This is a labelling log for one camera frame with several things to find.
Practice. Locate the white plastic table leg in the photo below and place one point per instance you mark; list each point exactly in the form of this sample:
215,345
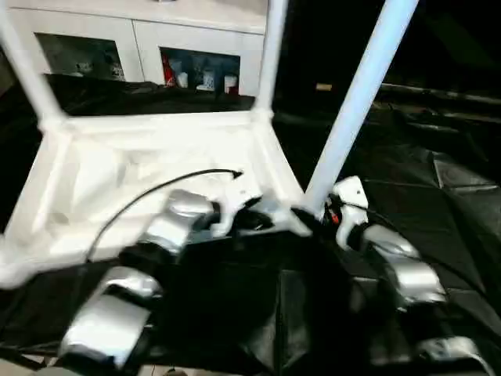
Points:
27,58
274,51
360,98

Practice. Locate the black mat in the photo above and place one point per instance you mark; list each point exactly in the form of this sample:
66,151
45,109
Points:
411,176

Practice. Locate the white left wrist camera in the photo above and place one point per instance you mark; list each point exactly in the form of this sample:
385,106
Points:
235,196

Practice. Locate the white plastic table top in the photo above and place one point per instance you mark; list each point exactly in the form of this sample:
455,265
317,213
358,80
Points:
117,156

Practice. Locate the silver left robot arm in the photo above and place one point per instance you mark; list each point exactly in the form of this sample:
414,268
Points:
172,223

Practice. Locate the white glass-door cabinet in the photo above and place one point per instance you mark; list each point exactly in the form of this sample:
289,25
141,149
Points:
188,27

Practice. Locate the small tan label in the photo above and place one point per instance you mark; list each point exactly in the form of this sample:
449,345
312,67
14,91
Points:
324,86

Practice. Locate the red bottle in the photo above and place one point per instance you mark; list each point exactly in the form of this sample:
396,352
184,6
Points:
169,72

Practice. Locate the dark metal pole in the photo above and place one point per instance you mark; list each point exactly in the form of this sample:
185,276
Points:
442,93

